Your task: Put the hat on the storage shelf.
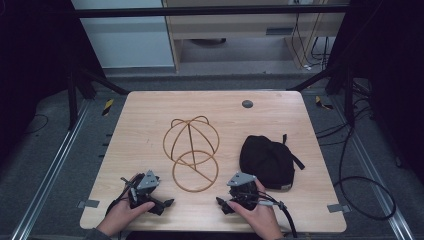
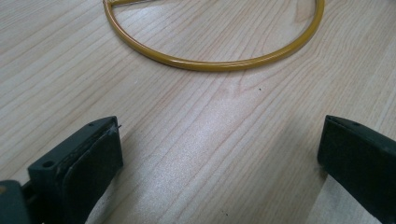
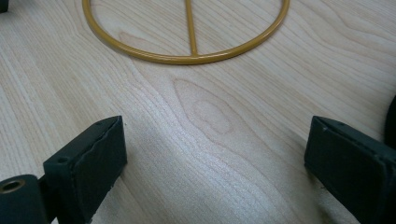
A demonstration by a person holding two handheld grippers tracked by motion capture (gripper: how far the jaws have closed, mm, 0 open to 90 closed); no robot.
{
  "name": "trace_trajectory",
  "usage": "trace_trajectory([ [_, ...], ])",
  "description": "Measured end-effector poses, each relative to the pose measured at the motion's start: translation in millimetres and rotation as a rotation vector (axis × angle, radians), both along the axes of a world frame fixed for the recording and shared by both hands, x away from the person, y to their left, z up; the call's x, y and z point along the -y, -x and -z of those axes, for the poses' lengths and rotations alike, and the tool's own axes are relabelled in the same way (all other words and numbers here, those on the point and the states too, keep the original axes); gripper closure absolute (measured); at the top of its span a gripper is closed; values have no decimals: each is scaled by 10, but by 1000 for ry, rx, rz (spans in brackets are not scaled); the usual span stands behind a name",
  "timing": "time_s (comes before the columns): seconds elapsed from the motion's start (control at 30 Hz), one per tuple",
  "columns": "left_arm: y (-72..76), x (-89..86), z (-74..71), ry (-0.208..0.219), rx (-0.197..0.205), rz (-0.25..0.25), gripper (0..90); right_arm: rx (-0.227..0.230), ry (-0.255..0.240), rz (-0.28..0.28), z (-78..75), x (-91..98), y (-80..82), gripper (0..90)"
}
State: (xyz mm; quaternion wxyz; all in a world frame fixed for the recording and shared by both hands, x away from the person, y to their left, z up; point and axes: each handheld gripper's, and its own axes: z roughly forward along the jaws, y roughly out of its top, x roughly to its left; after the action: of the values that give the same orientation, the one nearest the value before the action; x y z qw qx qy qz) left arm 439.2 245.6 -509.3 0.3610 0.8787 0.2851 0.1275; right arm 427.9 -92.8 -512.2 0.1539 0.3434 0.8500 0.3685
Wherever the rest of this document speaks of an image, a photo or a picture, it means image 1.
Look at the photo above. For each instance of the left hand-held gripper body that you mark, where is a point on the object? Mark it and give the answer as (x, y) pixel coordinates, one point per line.
(146, 184)

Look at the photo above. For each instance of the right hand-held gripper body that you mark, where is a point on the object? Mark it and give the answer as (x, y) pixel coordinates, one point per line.
(243, 190)

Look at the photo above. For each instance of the black cap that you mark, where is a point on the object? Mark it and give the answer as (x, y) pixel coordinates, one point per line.
(266, 161)

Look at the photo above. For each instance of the person's right hand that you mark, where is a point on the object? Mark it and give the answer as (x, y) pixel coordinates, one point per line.
(260, 218)

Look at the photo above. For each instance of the person's left hand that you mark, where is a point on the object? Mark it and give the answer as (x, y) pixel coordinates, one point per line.
(121, 215)

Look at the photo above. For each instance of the yellow black hazard tape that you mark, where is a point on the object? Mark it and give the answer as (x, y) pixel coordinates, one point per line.
(107, 107)
(321, 103)

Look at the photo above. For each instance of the grey round table grommet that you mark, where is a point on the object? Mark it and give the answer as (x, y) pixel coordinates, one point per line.
(247, 104)

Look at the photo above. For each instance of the black metal stand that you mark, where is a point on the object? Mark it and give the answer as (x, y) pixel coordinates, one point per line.
(348, 96)
(72, 100)

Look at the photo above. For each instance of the white cabinet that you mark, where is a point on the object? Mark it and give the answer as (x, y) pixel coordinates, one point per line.
(126, 40)

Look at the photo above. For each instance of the light wooden desk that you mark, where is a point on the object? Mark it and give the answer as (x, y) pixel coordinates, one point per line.
(233, 28)

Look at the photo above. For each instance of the black curtain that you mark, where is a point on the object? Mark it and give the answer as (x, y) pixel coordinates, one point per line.
(33, 66)
(393, 83)

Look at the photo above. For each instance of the grey metal table bracket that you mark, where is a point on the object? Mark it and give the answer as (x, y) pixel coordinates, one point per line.
(338, 208)
(88, 203)

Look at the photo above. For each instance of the aluminium floor rail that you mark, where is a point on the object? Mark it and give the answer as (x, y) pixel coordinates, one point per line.
(373, 166)
(50, 173)

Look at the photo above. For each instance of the black horizontal frame bar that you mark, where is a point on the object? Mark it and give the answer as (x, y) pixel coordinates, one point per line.
(200, 11)

